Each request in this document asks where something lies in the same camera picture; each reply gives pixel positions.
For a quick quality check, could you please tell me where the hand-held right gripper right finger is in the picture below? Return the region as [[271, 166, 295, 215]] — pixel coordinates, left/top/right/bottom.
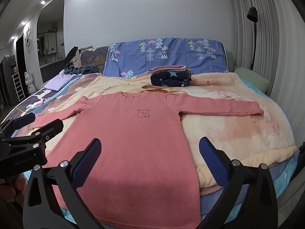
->
[[198, 137, 279, 229]]

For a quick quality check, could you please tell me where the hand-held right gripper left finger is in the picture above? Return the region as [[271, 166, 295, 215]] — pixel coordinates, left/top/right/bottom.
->
[[22, 138, 105, 229]]

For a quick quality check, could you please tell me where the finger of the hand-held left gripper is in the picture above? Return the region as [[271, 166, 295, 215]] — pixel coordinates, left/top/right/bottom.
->
[[0, 112, 36, 136], [1, 119, 64, 153]]

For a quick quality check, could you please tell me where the pink long-sleeve shirt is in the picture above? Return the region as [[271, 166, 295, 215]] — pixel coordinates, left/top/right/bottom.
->
[[31, 91, 264, 228]]

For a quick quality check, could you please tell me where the pile of dark clothes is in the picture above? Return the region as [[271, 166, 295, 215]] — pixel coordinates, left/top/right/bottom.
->
[[63, 46, 100, 75]]

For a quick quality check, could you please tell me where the stack of folded pale clothes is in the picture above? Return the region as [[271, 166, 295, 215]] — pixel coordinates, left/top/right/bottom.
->
[[148, 65, 193, 75]]

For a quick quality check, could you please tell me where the person's left hand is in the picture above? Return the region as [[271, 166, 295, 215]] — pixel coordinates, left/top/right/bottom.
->
[[0, 173, 26, 205]]

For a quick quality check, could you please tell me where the dark cartoon print bed sheet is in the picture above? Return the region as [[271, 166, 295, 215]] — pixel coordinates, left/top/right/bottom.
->
[[0, 75, 84, 136]]

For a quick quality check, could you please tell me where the white ladder rack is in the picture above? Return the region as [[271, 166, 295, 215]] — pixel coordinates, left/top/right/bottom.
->
[[11, 73, 25, 102]]

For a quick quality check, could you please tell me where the beige printed plush blanket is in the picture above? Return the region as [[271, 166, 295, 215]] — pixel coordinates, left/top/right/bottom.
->
[[48, 73, 298, 191]]

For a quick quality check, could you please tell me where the white frog figure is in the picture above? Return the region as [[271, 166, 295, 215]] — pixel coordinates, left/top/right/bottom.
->
[[25, 70, 36, 92]]

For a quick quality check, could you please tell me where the dark tall cabinet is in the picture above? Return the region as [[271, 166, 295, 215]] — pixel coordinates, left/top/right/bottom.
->
[[0, 55, 15, 106]]

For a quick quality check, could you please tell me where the folded purple cloth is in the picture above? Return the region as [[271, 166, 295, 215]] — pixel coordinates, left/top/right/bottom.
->
[[43, 73, 79, 91]]

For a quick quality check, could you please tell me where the dark vanity counter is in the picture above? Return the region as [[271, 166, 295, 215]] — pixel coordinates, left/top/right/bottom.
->
[[39, 58, 66, 82]]

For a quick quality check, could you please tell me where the grey gold patterned cover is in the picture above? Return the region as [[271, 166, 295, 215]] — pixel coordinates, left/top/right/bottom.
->
[[80, 45, 109, 73]]

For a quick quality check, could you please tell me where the navy star print garment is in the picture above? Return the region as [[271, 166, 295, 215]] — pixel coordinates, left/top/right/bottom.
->
[[151, 71, 192, 87]]

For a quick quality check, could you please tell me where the green pillow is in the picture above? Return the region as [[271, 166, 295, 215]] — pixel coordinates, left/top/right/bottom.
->
[[234, 67, 270, 92]]

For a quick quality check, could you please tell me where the blue tree print quilt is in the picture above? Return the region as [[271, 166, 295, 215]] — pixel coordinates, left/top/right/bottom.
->
[[103, 38, 229, 78]]

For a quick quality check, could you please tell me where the pale grey curtain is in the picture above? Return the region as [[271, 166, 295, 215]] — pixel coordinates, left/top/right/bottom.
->
[[226, 0, 305, 148]]

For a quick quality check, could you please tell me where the black floor lamp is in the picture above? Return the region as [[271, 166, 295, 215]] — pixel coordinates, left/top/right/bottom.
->
[[246, 7, 258, 71]]

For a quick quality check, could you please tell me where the bear wall decoration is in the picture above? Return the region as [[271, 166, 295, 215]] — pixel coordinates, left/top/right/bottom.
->
[[24, 27, 31, 55]]

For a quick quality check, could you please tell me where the wall mirror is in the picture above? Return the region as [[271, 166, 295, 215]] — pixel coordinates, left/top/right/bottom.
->
[[37, 32, 58, 56]]

